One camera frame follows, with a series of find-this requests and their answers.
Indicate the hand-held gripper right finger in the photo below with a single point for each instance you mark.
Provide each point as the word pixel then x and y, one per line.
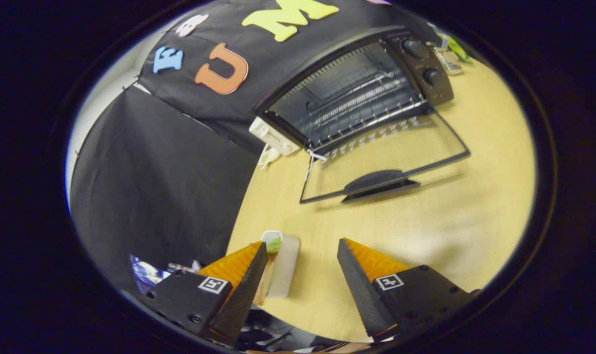
pixel 361 295

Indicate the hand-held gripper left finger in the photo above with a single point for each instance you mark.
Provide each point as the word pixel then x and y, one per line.
pixel 246 295

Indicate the toast sandwich with lettuce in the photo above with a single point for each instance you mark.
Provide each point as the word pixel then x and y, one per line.
pixel 285 268

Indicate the black toaster oven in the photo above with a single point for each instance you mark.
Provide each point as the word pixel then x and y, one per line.
pixel 425 64

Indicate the blue printed package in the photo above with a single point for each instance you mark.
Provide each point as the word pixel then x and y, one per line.
pixel 143 273

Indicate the white power strip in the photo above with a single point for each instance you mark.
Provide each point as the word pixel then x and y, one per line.
pixel 270 135

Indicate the green plastic bottle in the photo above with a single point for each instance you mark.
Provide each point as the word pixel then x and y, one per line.
pixel 456 48

